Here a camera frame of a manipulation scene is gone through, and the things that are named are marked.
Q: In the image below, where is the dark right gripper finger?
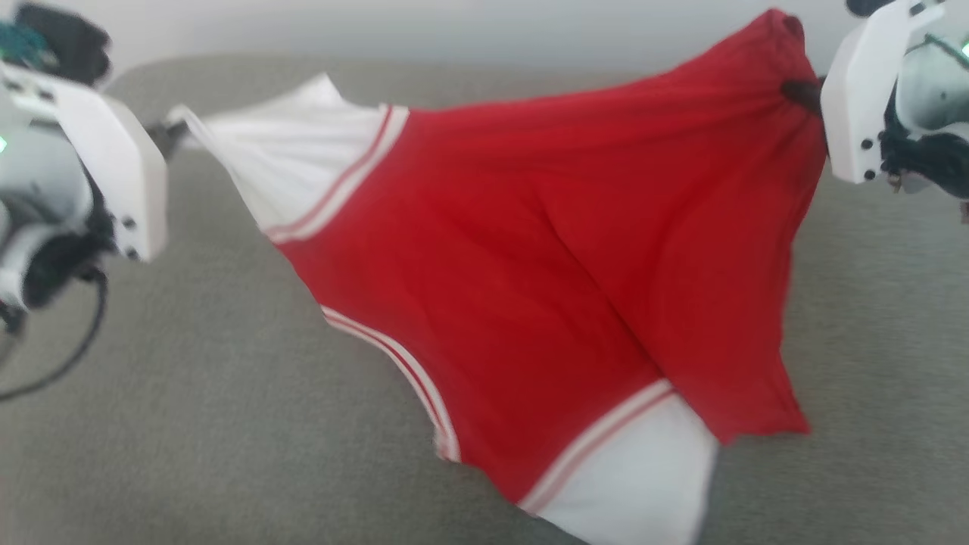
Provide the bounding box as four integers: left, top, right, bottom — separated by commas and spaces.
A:
780, 77, 826, 116

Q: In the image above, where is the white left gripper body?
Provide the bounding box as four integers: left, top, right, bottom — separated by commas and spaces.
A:
0, 61, 168, 264

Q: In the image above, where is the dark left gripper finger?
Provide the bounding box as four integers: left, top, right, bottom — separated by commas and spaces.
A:
147, 121, 190, 154

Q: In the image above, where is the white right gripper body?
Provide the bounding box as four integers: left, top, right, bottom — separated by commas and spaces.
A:
820, 0, 949, 185

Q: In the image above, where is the red and white jersey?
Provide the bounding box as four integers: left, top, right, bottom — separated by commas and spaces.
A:
168, 8, 830, 545

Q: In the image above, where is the grey fabric sofa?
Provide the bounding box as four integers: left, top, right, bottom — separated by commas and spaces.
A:
0, 53, 969, 545

